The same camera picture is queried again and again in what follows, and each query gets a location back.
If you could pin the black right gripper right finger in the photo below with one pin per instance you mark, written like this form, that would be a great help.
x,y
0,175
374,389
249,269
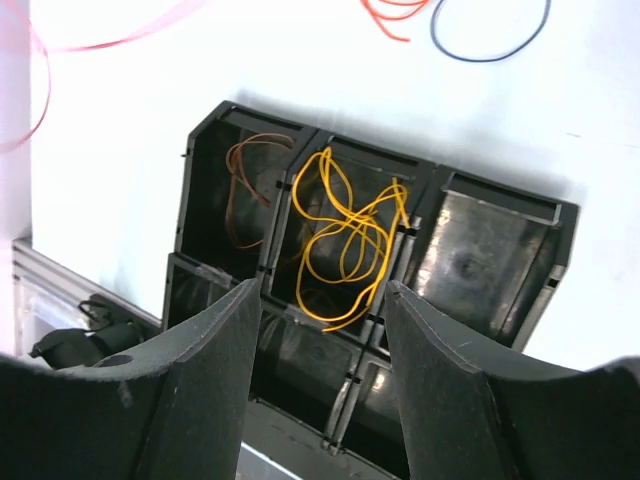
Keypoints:
x,y
472,408

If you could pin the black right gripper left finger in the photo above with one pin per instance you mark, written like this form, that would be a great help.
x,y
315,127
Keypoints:
x,y
172,407

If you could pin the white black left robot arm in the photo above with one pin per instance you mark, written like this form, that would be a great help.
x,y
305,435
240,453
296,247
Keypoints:
x,y
113,328

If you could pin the black six-compartment bin tray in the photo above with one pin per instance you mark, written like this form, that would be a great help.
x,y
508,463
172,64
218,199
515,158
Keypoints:
x,y
323,222

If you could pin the aluminium frame rail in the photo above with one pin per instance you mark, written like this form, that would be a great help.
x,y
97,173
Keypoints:
x,y
55,278

